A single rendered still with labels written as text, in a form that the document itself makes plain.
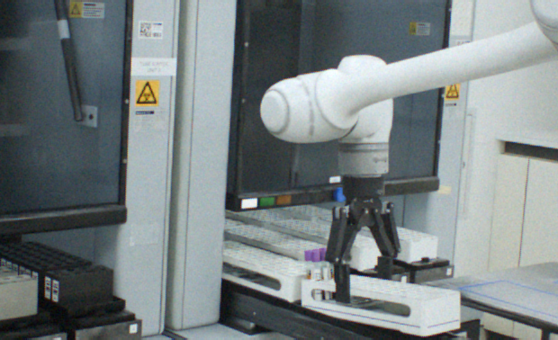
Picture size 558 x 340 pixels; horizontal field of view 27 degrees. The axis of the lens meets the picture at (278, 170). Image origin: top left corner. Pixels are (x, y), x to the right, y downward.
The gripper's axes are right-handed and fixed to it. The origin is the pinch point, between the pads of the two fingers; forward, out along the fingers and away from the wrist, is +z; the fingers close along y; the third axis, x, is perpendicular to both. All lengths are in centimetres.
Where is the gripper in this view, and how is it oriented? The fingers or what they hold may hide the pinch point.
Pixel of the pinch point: (364, 287)
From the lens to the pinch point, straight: 207.8
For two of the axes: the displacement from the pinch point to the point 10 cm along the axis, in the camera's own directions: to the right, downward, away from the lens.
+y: 7.4, -0.6, 6.7
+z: 0.1, 10.0, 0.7
